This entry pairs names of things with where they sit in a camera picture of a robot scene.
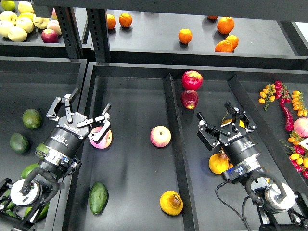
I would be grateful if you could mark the yellow cherry tomato bunch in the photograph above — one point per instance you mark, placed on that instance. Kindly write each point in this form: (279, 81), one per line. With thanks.
(298, 103)

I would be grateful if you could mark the red chili pepper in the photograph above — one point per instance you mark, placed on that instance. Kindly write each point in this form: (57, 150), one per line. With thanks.
(289, 123)

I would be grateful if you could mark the black shelf post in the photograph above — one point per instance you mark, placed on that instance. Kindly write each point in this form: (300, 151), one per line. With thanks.
(97, 21)

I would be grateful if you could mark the large orange on shelf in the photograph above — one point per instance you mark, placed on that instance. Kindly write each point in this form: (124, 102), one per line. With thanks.
(225, 25)

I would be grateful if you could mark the dark green avocado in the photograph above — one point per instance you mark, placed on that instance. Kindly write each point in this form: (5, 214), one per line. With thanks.
(98, 197)
(19, 143)

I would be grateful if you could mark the pink apple left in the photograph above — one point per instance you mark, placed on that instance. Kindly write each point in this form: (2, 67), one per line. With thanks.
(105, 142)

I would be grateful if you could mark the black left tray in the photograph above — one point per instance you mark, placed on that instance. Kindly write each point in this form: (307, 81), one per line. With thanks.
(31, 83)

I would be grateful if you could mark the black centre tray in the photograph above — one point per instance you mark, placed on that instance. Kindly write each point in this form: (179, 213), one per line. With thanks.
(136, 173)

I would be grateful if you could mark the pink apple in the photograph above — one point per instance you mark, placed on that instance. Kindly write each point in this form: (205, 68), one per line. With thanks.
(160, 136)
(105, 142)

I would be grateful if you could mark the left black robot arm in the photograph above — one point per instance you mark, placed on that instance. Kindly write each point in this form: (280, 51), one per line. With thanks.
(21, 202)

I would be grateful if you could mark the yellow pear with stem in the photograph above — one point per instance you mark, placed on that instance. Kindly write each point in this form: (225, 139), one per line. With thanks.
(219, 163)

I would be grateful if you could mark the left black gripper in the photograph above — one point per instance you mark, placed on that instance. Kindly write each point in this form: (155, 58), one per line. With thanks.
(68, 134)

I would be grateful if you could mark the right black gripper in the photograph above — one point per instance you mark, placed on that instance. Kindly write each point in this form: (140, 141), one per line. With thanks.
(237, 147)

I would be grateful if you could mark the bright red apple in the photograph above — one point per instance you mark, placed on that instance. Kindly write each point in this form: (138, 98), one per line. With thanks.
(192, 80)

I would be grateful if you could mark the orange on shelf centre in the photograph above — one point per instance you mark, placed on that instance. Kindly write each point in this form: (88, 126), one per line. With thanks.
(185, 36)

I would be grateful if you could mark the small orange on shelf right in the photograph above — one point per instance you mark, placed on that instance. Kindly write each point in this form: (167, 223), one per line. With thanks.
(233, 39)

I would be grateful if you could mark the yellow pear with brown spot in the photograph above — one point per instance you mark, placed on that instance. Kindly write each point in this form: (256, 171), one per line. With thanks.
(171, 203)

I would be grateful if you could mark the orange at shelf front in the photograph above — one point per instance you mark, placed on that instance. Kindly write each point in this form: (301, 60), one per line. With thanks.
(224, 46)

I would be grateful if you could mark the pink apple centre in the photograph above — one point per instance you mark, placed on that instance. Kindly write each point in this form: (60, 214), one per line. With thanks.
(160, 136)

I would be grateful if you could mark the pale yellow apple front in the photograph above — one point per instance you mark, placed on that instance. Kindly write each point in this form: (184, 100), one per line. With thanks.
(17, 34)

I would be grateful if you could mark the dark red apple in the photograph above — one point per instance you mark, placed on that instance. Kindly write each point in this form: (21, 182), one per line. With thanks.
(189, 99)

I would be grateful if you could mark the red apple on shelf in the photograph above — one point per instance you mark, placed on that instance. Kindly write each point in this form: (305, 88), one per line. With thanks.
(49, 36)

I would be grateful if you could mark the orange behind post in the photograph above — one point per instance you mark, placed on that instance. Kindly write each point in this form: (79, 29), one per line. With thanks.
(111, 21)

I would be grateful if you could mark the orange cherry tomato bunch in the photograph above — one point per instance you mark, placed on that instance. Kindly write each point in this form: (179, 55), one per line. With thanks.
(267, 95)

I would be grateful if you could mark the black tray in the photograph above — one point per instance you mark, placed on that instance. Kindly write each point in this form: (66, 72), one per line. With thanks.
(136, 173)
(31, 83)

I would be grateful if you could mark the pink apple right edge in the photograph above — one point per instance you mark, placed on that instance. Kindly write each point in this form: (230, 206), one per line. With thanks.
(301, 127)

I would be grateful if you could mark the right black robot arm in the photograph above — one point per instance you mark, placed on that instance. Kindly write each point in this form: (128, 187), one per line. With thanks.
(273, 199)

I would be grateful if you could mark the orange on shelf left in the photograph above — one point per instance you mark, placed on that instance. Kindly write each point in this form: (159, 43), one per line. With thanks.
(125, 20)

